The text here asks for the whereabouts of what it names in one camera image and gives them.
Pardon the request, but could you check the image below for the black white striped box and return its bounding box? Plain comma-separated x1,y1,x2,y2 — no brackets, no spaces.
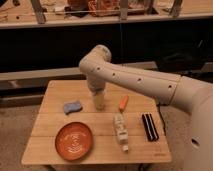
142,114,159,142

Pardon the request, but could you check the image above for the orange carrot toy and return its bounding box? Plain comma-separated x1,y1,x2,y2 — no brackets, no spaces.
119,96,129,113

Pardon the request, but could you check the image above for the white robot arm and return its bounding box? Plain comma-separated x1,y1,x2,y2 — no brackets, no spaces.
79,45,213,171

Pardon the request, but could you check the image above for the orange patterned plate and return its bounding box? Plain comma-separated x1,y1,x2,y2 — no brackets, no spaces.
55,122,93,161

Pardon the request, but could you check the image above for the black cable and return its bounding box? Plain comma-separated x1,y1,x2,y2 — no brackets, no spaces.
156,103,167,136

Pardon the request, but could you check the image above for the blue sponge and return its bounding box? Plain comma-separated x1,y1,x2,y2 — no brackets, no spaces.
63,101,83,115

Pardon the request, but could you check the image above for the wooden table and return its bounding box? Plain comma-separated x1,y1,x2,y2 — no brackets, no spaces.
22,80,171,165

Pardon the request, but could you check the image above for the wooden background shelf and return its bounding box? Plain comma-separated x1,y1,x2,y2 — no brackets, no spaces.
0,0,213,28

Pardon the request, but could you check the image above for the white squeeze bottle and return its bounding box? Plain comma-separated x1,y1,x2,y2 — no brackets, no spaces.
113,113,129,152

